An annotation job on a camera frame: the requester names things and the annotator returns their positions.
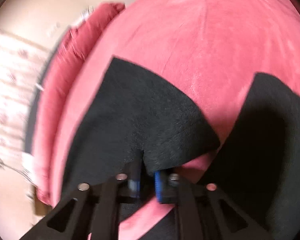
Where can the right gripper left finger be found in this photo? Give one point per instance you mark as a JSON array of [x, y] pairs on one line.
[[92, 211]]

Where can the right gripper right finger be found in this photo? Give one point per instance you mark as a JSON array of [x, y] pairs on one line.
[[204, 214]]

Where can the black fleece pants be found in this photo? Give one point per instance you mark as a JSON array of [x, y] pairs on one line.
[[258, 166]]

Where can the grey white headboard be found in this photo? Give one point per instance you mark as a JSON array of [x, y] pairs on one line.
[[37, 99]]

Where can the patterned pink curtain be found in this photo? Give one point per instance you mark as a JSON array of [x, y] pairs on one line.
[[21, 66]]

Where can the pink rolled duvet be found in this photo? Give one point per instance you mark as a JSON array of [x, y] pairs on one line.
[[82, 35]]

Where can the pink velvet bed sheet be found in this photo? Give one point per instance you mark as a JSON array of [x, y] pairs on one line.
[[210, 50]]

